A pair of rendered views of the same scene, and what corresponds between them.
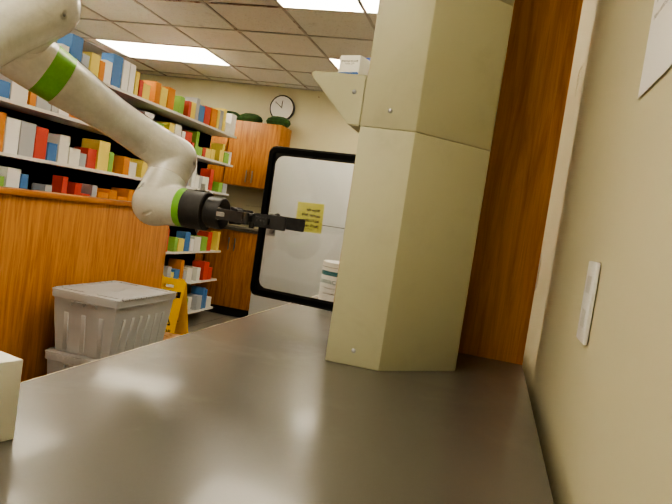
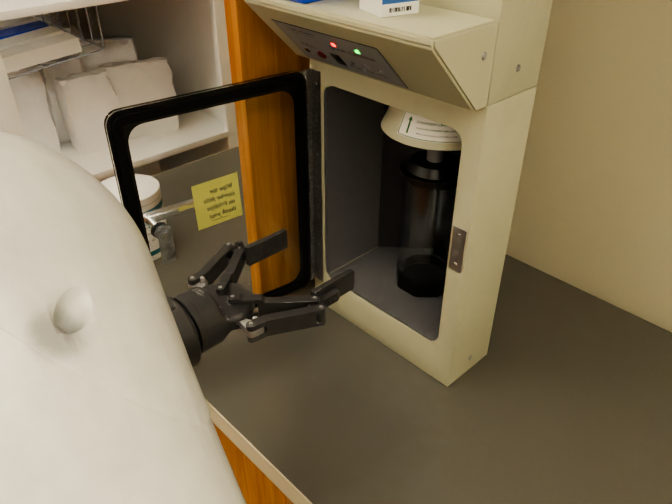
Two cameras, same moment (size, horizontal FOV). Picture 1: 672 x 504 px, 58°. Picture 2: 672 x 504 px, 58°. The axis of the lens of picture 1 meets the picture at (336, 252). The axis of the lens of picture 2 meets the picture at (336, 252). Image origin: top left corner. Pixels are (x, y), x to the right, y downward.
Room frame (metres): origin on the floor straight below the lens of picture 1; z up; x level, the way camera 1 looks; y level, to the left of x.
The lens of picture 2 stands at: (0.99, 0.68, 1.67)
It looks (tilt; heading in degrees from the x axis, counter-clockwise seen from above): 34 degrees down; 302
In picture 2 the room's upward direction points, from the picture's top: straight up
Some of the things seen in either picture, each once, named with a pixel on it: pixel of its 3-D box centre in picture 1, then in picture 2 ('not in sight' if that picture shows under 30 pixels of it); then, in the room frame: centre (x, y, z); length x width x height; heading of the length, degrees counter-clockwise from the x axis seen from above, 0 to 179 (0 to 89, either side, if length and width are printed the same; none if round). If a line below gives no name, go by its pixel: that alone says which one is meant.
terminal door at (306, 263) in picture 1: (311, 228); (226, 214); (1.58, 0.07, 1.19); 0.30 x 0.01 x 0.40; 68
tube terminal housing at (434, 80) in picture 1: (425, 184); (440, 113); (1.34, -0.17, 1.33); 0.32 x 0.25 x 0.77; 166
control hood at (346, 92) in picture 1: (353, 114); (358, 46); (1.38, 0.01, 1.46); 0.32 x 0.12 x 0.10; 166
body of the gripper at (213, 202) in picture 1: (227, 214); (215, 310); (1.43, 0.26, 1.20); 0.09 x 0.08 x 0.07; 76
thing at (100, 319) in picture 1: (115, 318); not in sight; (3.39, 1.16, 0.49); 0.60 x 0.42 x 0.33; 166
